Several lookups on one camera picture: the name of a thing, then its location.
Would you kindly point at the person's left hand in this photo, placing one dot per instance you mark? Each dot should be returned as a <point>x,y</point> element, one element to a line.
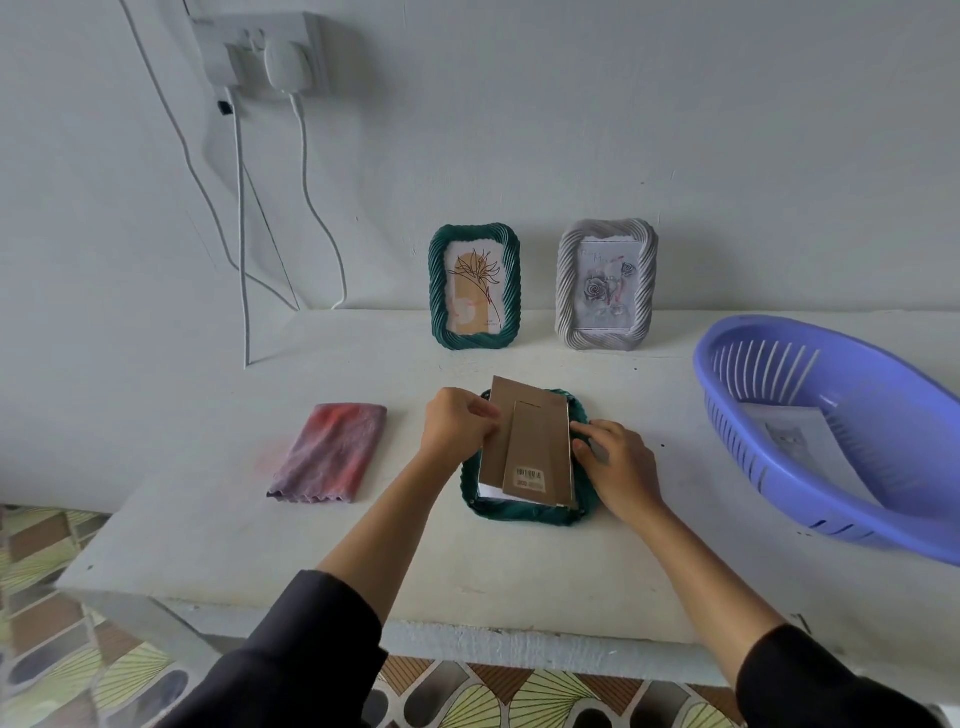
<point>454,427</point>

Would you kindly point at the person's right hand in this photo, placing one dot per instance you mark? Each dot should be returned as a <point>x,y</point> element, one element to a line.
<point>622,469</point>

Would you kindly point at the person's left fingers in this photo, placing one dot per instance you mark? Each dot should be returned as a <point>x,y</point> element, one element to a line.
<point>484,420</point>

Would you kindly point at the person's right thumb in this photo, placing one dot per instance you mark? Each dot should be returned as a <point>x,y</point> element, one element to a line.
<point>583,451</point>

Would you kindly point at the brown cardboard frame back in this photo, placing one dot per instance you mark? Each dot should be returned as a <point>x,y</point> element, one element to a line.
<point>536,442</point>

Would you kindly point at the green ribbed picture frame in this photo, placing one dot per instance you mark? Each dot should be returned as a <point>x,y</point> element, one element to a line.
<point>525,516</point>

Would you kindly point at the person's right forearm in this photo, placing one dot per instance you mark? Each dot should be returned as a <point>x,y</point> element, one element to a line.
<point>720,592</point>

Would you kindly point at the person's left forearm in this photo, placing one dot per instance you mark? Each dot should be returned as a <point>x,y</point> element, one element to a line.
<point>360,570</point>

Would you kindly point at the pink purple folded cloth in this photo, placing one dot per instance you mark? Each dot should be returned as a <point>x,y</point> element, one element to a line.
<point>330,454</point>

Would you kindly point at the white printed paper sheet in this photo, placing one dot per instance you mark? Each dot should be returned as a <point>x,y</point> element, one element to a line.
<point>814,442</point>

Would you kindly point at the purple plastic basket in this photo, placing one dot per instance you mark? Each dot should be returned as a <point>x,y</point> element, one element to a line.
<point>885,420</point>

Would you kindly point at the white rounded charger plug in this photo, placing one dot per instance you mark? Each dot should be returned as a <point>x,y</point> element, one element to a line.
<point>286,67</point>

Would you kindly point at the white flat plug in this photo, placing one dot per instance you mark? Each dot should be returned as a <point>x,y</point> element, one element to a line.
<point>244,60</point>

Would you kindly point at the green frame with flower print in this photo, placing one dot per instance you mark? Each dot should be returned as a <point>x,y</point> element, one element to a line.
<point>475,289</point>

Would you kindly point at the grey frame with rose print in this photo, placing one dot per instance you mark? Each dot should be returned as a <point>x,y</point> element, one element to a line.
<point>606,285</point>

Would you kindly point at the white wall socket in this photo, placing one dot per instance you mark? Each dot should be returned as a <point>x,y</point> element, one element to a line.
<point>315,52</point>

